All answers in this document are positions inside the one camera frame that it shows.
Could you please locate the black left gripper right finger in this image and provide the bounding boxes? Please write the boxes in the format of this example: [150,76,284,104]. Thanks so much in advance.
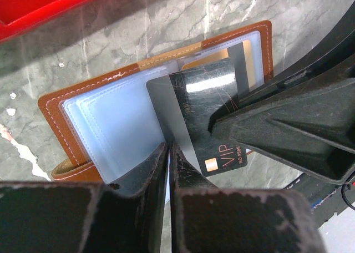
[169,143,324,252]

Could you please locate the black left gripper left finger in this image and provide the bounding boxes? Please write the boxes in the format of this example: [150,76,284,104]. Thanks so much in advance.
[1,143,168,252]

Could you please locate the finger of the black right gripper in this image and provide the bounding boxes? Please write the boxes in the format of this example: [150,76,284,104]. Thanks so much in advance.
[210,78,354,185]
[238,0,355,104]

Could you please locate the gold striped credit card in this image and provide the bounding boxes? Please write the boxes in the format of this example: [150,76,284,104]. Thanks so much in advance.
[182,40,256,89]

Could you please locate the black VIP credit card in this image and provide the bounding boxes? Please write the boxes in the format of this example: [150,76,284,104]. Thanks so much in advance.
[146,58,247,176]

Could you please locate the red bin middle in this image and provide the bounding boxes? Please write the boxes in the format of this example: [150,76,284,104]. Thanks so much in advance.
[1,0,91,42]

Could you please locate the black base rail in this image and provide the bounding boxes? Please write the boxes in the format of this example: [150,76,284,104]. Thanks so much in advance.
[285,174,348,227]

